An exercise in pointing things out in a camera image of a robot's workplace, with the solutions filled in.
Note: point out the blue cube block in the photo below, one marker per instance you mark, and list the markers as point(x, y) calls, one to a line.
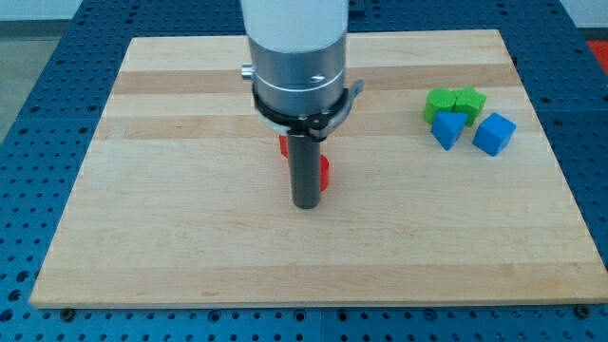
point(493, 134)

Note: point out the green cylinder block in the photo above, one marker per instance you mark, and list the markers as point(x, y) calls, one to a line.
point(438, 100)

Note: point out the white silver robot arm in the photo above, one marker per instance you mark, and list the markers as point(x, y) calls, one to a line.
point(298, 51)

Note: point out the light wooden board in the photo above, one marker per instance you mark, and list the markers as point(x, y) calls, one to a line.
point(183, 198)

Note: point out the green star block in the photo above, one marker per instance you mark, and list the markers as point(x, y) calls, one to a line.
point(469, 101)

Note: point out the red cylinder block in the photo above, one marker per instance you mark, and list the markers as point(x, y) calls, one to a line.
point(324, 173)

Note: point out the red block behind rod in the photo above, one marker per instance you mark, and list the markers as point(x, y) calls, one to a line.
point(283, 145)

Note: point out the blue triangle block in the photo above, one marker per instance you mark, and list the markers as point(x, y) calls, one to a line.
point(448, 127)

